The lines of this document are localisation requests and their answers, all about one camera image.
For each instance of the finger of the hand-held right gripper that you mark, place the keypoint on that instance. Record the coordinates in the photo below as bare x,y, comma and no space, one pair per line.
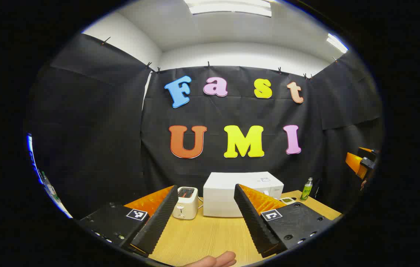
354,163

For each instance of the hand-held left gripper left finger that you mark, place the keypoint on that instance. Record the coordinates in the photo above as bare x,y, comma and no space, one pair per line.
158,218

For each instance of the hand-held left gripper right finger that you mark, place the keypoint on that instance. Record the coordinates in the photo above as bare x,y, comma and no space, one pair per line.
256,222

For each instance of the white microwave oven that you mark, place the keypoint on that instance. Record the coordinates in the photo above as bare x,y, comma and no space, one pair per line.
221,193

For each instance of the cream toaster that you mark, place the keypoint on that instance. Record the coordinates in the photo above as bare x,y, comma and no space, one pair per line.
185,205

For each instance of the white divided snack dish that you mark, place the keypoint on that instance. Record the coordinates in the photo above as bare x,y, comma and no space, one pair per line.
287,200

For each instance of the green drink bottle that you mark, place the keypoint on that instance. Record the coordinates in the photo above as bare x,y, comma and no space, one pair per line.
306,191

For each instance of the small ceiling light panel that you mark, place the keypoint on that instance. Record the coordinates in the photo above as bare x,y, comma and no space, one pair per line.
337,42

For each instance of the long ceiling light panel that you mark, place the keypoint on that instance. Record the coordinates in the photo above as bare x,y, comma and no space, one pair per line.
228,7

